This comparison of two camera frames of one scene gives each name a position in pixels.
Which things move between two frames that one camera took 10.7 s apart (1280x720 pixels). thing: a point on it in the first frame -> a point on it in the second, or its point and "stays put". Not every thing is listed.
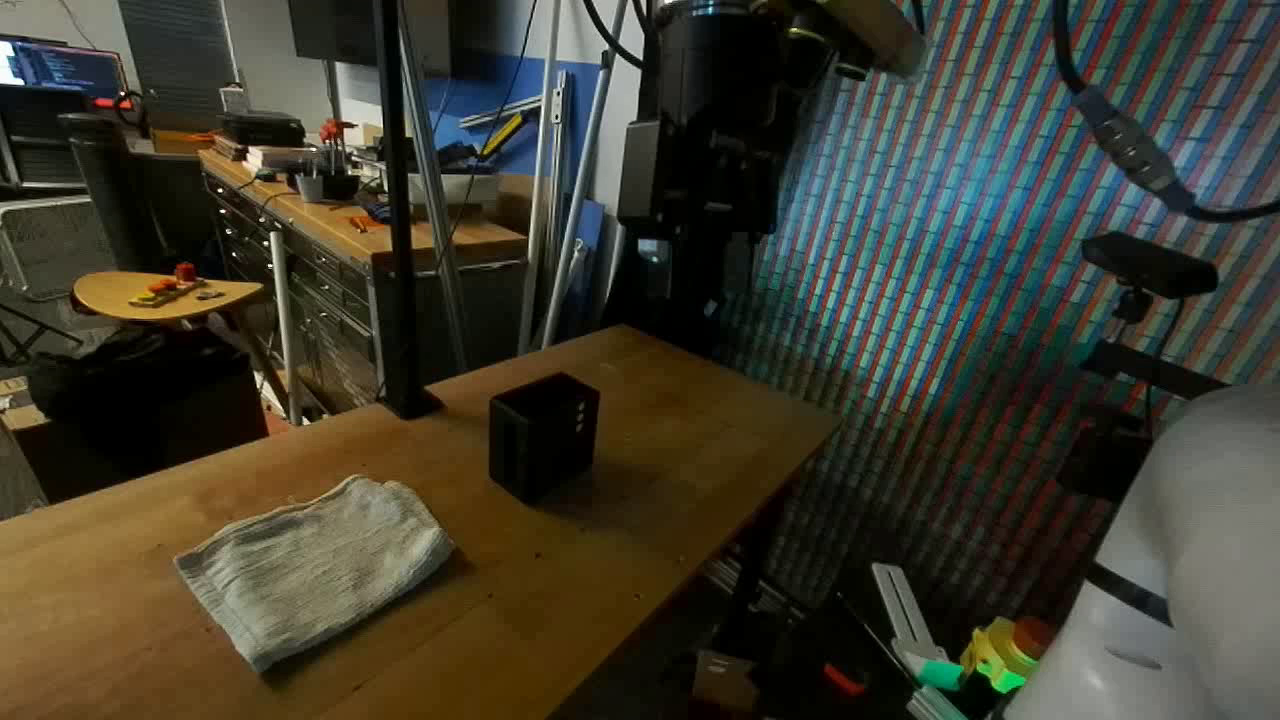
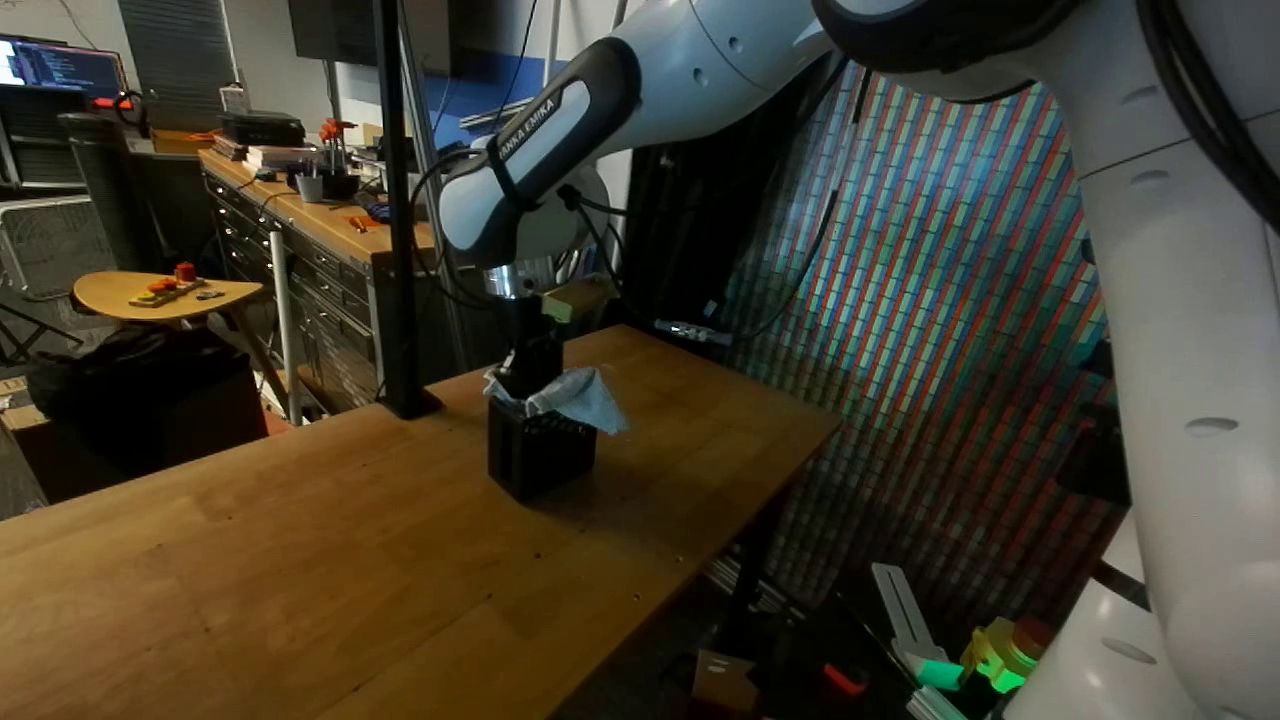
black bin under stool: x=141 y=402 stays put
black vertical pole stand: x=410 y=397 stays put
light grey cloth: x=293 y=576 -> x=576 y=392
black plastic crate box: x=543 y=439 stays put
